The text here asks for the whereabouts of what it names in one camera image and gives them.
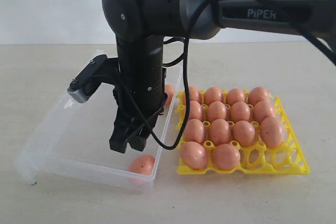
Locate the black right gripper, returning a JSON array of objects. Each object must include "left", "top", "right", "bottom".
[{"left": 109, "top": 36, "right": 164, "bottom": 154}]

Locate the brown egg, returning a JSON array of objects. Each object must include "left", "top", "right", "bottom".
[
  {"left": 182, "top": 86, "right": 202, "bottom": 105},
  {"left": 207, "top": 101, "right": 227, "bottom": 123},
  {"left": 180, "top": 141, "right": 208, "bottom": 169},
  {"left": 128, "top": 154, "right": 155, "bottom": 176},
  {"left": 253, "top": 101, "right": 276, "bottom": 124},
  {"left": 209, "top": 119, "right": 231, "bottom": 146},
  {"left": 187, "top": 101, "right": 204, "bottom": 121},
  {"left": 233, "top": 121, "right": 255, "bottom": 147},
  {"left": 184, "top": 119, "right": 206, "bottom": 144},
  {"left": 247, "top": 86, "right": 270, "bottom": 106},
  {"left": 204, "top": 87, "right": 224, "bottom": 105},
  {"left": 226, "top": 88, "right": 245, "bottom": 106},
  {"left": 259, "top": 116, "right": 285, "bottom": 148},
  {"left": 212, "top": 144, "right": 240, "bottom": 170},
  {"left": 165, "top": 84, "right": 175, "bottom": 106},
  {"left": 230, "top": 101, "right": 251, "bottom": 123}
]

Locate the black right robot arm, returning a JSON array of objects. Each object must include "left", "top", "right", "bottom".
[{"left": 102, "top": 0, "right": 335, "bottom": 153}]

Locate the clear plastic container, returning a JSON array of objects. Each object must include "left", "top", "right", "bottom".
[{"left": 13, "top": 48, "right": 184, "bottom": 195}]

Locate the yellow plastic egg tray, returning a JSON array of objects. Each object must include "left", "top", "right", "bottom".
[{"left": 177, "top": 94, "right": 310, "bottom": 175}]

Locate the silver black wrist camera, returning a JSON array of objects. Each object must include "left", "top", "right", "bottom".
[{"left": 67, "top": 54, "right": 119, "bottom": 103}]

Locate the black camera cable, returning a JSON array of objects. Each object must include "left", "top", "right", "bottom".
[{"left": 115, "top": 0, "right": 336, "bottom": 150}]

